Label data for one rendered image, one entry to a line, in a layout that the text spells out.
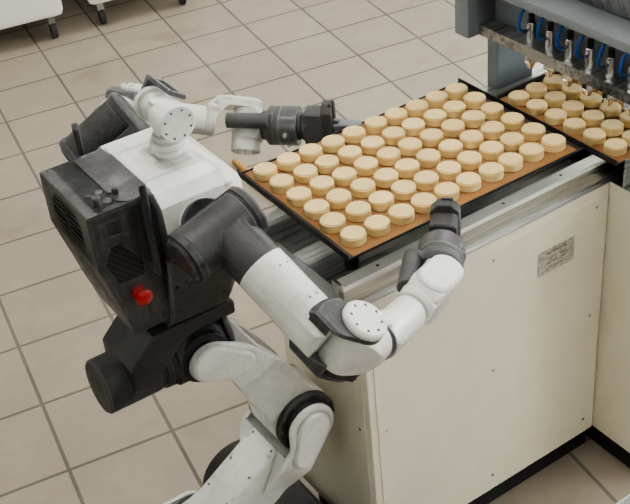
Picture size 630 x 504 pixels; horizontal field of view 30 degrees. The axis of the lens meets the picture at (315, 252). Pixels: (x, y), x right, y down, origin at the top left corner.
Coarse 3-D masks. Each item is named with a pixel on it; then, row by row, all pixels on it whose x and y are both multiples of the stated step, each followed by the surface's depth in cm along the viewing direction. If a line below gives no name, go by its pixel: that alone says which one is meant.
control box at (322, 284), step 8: (288, 256) 245; (296, 264) 242; (304, 264) 242; (304, 272) 240; (312, 272) 239; (312, 280) 237; (320, 280) 237; (320, 288) 235; (328, 288) 235; (328, 296) 232
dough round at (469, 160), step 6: (462, 156) 237; (468, 156) 237; (474, 156) 237; (480, 156) 237; (462, 162) 236; (468, 162) 235; (474, 162) 235; (480, 162) 236; (462, 168) 237; (468, 168) 236; (474, 168) 236
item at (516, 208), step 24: (576, 168) 252; (600, 168) 255; (528, 192) 246; (552, 192) 249; (576, 192) 254; (480, 216) 240; (504, 216) 243; (528, 216) 248; (480, 240) 242; (384, 264) 229; (336, 288) 225; (360, 288) 227; (384, 288) 231
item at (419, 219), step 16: (480, 128) 250; (320, 144) 250; (352, 144) 249; (384, 144) 248; (448, 160) 240; (496, 160) 239; (544, 160) 237; (368, 176) 238; (512, 176) 233; (272, 192) 236; (432, 192) 231; (464, 192) 230; (480, 192) 229; (352, 224) 224; (416, 224) 222; (336, 240) 220; (368, 240) 219; (384, 240) 219
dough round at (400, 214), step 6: (396, 204) 225; (402, 204) 225; (390, 210) 223; (396, 210) 223; (402, 210) 223; (408, 210) 223; (390, 216) 223; (396, 216) 222; (402, 216) 221; (408, 216) 222; (414, 216) 224; (396, 222) 222; (402, 222) 222; (408, 222) 222
